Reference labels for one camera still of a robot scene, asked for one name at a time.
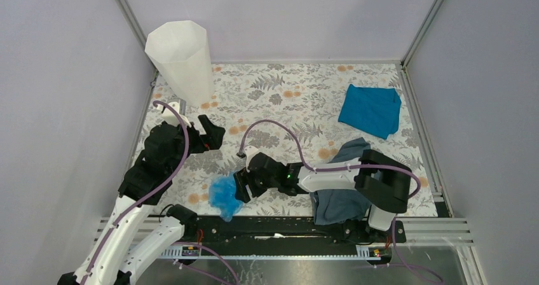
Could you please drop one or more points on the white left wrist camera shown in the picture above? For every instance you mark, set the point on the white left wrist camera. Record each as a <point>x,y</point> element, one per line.
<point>174,118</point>

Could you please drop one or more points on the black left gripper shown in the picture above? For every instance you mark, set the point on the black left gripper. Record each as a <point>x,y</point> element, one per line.
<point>213,137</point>

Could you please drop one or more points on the grey-blue crumpled cloth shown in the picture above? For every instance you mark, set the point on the grey-blue crumpled cloth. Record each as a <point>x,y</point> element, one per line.
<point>338,206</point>

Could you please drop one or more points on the teal folded cloth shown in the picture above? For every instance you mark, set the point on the teal folded cloth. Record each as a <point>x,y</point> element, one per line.
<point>375,111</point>

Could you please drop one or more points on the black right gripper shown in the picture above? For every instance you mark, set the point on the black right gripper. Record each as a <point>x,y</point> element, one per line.
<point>241,177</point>

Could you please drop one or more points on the floral patterned table mat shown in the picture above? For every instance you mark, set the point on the floral patterned table mat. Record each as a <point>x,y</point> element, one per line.
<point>290,112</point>

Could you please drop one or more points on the blue plastic trash bag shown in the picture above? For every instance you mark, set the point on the blue plastic trash bag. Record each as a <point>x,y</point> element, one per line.
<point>221,195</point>

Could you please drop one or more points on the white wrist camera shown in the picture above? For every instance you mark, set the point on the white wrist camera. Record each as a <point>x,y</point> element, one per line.
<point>247,152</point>
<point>174,118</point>

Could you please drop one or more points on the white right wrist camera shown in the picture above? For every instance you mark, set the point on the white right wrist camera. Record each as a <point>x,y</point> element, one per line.
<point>247,152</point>

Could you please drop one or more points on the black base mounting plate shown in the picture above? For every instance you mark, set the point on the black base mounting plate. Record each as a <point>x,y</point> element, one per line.
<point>292,236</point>

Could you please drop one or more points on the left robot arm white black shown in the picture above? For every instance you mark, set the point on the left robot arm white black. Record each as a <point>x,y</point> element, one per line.
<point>110,262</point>

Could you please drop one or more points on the white paper trash bin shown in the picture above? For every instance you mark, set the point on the white paper trash bin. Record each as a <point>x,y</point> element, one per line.
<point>180,52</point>

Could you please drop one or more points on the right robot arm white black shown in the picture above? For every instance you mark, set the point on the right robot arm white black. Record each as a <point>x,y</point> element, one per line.
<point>382,181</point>

